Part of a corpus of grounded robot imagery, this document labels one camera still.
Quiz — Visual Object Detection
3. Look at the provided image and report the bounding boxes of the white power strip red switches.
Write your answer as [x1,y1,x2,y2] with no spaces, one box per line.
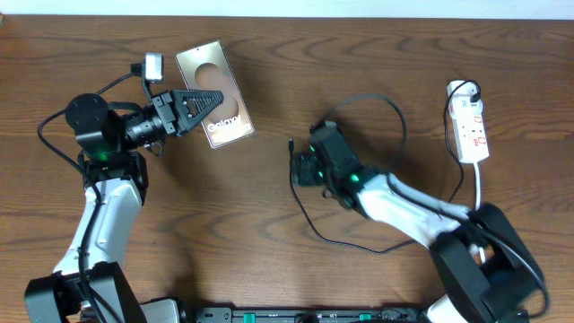
[447,80,490,164]

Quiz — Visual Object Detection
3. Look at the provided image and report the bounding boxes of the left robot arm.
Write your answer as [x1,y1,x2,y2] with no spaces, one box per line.
[24,90,224,322]

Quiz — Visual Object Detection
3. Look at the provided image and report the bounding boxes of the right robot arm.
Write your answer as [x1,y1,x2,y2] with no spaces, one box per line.
[289,122,550,322]

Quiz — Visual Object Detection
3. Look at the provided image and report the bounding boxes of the black USB plug adapter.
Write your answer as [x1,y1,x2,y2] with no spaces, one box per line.
[470,92,481,103]

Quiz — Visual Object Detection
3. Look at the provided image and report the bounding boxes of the black USB-C charging cable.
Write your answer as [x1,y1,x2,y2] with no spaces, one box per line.
[287,80,483,256]

